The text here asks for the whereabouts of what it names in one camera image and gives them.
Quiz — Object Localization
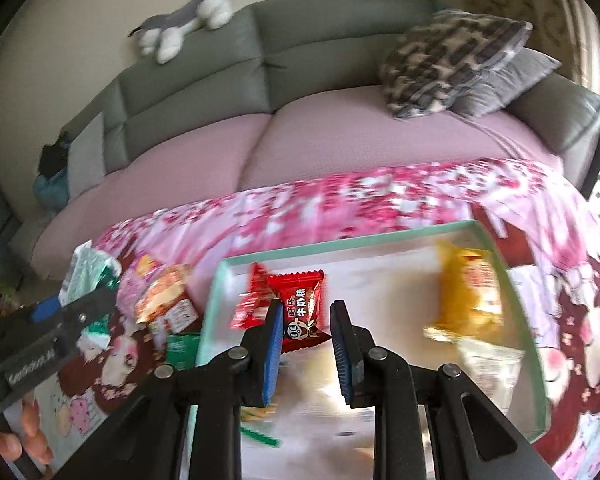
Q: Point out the black white patterned cushion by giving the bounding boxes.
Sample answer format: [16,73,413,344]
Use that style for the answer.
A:
[379,9,533,119]

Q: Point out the dark green small packet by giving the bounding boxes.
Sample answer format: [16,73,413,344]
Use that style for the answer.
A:
[166,333,200,370]

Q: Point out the grey white plush dog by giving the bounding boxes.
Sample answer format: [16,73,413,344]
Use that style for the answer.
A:
[129,0,234,65]

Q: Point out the yellow snack packet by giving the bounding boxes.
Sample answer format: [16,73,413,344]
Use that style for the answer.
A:
[424,242,504,342]

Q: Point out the green rimmed cardboard box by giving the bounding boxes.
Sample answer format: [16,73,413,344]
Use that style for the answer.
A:
[197,221,550,479]

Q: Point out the orange beige bread snack bag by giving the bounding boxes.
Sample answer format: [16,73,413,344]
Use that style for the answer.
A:
[134,264,194,324]

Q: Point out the pink swiss roll snack bag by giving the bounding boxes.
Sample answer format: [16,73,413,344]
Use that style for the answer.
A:
[117,254,162,320]

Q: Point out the pink cartoon print blanket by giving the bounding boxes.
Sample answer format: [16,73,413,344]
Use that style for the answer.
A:
[0,156,600,480]

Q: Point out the clear bag round bun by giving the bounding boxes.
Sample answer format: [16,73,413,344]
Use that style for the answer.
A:
[274,344,349,415]

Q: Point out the teal black items by sofa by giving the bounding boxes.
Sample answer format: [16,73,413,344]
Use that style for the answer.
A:
[33,133,71,214]

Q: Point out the white pale snack packet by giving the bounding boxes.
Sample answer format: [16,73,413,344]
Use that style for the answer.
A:
[456,337,524,414]

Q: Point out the grey cushion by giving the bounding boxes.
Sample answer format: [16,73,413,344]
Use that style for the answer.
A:
[451,48,562,119]

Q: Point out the grey sofa with pink cover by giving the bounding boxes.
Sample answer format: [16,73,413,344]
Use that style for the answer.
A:
[9,0,600,281]

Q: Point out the small red candy packet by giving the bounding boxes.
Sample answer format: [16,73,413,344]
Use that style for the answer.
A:
[266,270,330,353]

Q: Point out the green white snack packet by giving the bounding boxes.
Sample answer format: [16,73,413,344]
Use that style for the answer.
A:
[58,240,122,350]

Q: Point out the red patterned snack packet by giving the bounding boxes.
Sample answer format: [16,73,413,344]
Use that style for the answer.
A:
[230,263,274,330]

